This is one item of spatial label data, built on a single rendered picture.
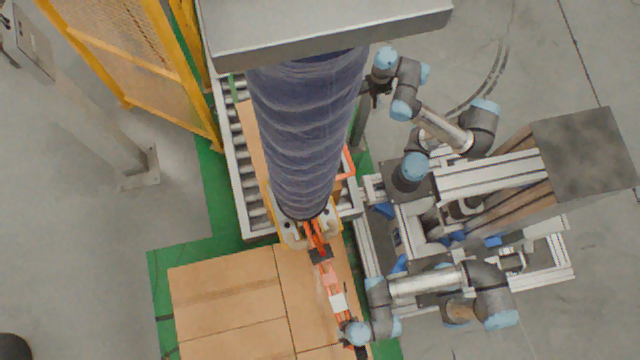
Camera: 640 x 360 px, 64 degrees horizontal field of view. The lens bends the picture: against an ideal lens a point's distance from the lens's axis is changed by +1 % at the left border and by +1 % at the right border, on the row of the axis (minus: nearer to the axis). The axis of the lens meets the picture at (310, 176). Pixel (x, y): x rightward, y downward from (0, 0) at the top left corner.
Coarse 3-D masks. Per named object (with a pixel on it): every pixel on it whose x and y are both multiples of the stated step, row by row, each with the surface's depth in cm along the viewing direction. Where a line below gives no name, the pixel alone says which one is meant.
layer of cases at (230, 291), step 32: (224, 256) 284; (256, 256) 284; (288, 256) 284; (192, 288) 279; (224, 288) 279; (256, 288) 279; (288, 288) 280; (320, 288) 280; (352, 288) 280; (192, 320) 274; (224, 320) 275; (256, 320) 275; (288, 320) 280; (320, 320) 275; (192, 352) 270; (224, 352) 270; (256, 352) 271; (288, 352) 271; (320, 352) 271; (352, 352) 271
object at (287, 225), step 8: (264, 184) 235; (272, 192) 234; (272, 200) 233; (272, 208) 232; (280, 224) 230; (288, 224) 228; (296, 224) 231; (280, 232) 230; (296, 232) 229; (296, 240) 229; (288, 248) 228
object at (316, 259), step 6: (312, 246) 214; (324, 246) 216; (330, 246) 215; (312, 252) 215; (318, 252) 215; (330, 252) 215; (312, 258) 214; (318, 258) 214; (324, 258) 214; (330, 258) 214; (312, 264) 216; (318, 264) 213
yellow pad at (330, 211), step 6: (330, 198) 234; (330, 204) 233; (324, 210) 229; (330, 210) 232; (336, 210) 233; (318, 216) 232; (324, 216) 231; (330, 216) 231; (336, 216) 232; (318, 222) 232; (324, 222) 231; (324, 228) 230; (342, 228) 231
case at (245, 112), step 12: (240, 108) 263; (252, 108) 263; (240, 120) 262; (252, 120) 262; (252, 132) 260; (252, 144) 258; (252, 156) 257; (264, 168) 255; (264, 192) 252; (336, 192) 257; (264, 204) 250; (336, 204) 289
